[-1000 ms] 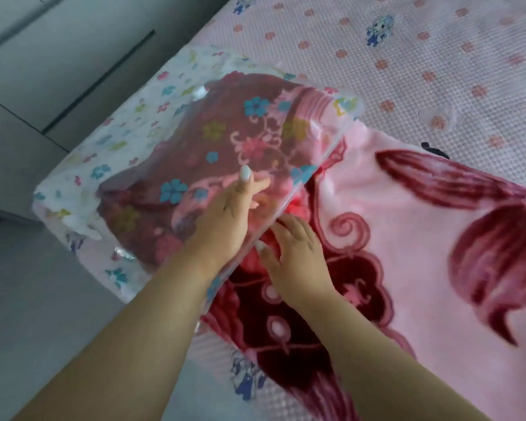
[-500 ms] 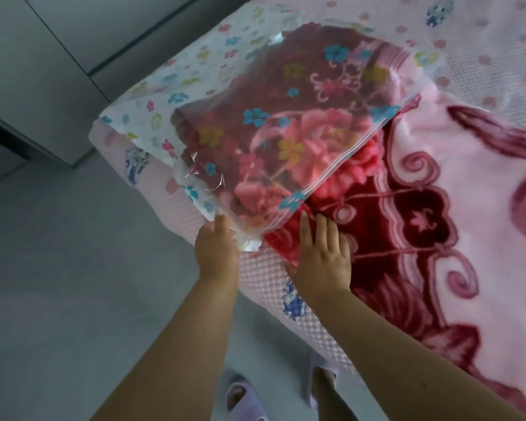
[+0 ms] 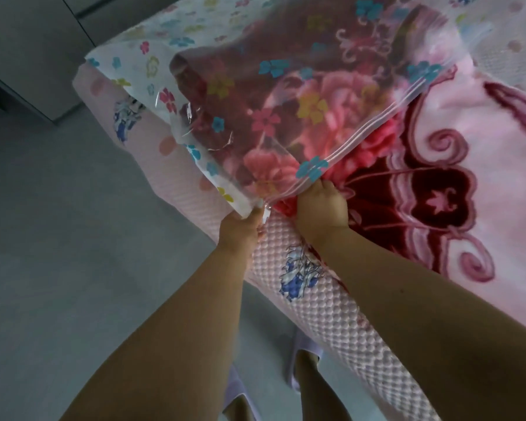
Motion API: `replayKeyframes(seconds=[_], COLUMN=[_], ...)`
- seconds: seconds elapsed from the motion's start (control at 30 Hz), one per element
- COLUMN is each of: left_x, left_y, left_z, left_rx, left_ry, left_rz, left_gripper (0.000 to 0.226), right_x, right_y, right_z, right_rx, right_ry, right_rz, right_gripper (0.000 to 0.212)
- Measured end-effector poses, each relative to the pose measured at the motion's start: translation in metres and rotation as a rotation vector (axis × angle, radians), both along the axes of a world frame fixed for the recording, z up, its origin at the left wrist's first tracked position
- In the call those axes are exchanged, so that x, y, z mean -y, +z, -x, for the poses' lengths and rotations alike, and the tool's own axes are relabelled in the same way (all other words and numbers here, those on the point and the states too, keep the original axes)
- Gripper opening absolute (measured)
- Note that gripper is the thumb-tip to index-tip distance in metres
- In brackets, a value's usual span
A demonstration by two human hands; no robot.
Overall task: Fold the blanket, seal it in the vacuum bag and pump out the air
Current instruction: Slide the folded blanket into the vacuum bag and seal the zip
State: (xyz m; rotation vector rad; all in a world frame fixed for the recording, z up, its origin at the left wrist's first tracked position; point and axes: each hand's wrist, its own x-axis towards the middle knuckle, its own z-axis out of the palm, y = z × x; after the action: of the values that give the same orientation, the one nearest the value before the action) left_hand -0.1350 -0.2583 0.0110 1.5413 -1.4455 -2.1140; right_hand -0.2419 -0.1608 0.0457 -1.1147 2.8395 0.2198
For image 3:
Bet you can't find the person's leg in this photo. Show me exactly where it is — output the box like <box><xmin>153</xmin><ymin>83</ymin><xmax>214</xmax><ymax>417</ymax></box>
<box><xmin>294</xmin><ymin>350</ymin><xmax>351</xmax><ymax>421</ymax></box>
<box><xmin>223</xmin><ymin>394</ymin><xmax>255</xmax><ymax>421</ymax></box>

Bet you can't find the white wardrobe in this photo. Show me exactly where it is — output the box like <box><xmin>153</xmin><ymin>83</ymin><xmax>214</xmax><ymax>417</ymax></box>
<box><xmin>0</xmin><ymin>0</ymin><xmax>185</xmax><ymax>123</ymax></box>

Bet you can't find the person's right leg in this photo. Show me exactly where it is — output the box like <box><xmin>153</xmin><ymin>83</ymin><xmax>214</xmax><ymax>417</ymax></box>
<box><xmin>294</xmin><ymin>350</ymin><xmax>351</xmax><ymax>421</ymax></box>

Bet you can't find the person's right forearm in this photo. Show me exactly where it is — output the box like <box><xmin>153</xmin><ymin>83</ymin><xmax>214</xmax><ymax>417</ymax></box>
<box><xmin>315</xmin><ymin>227</ymin><xmax>526</xmax><ymax>421</ymax></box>

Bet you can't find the lilac right slipper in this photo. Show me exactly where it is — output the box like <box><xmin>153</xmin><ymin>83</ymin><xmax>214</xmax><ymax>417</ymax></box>
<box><xmin>286</xmin><ymin>330</ymin><xmax>324</xmax><ymax>393</ymax></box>

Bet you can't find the red floral blanket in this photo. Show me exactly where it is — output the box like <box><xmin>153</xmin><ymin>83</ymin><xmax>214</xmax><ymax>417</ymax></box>
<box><xmin>171</xmin><ymin>0</ymin><xmax>526</xmax><ymax>338</ymax></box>

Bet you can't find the lilac left slipper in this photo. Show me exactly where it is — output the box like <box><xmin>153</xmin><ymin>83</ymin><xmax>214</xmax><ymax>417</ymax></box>
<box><xmin>221</xmin><ymin>365</ymin><xmax>262</xmax><ymax>421</ymax></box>

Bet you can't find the person's left forearm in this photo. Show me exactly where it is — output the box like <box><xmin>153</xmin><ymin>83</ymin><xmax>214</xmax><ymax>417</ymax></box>
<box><xmin>59</xmin><ymin>245</ymin><xmax>255</xmax><ymax>421</ymax></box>

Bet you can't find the person's left hand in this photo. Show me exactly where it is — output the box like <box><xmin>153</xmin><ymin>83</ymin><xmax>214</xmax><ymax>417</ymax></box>
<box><xmin>217</xmin><ymin>205</ymin><xmax>266</xmax><ymax>259</ymax></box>

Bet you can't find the pink cartoon bed sheet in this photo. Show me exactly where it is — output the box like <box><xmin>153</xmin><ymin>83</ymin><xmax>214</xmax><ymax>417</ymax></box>
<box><xmin>72</xmin><ymin>0</ymin><xmax>526</xmax><ymax>421</ymax></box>

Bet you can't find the person's left leg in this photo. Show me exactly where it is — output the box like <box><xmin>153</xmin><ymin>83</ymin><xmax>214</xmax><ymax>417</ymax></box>
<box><xmin>223</xmin><ymin>394</ymin><xmax>255</xmax><ymax>421</ymax></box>

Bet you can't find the person's right hand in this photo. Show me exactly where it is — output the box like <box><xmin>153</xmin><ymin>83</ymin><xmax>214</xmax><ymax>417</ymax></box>
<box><xmin>294</xmin><ymin>179</ymin><xmax>351</xmax><ymax>246</ymax></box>

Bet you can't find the flower-print plastic storage bag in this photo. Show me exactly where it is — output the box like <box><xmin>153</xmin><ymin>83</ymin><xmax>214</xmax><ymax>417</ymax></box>
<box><xmin>85</xmin><ymin>0</ymin><xmax>496</xmax><ymax>218</ymax></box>

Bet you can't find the lilac slipper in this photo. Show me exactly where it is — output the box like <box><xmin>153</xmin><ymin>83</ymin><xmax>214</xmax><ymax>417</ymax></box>
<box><xmin>221</xmin><ymin>365</ymin><xmax>262</xmax><ymax>421</ymax></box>
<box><xmin>286</xmin><ymin>330</ymin><xmax>324</xmax><ymax>393</ymax></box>

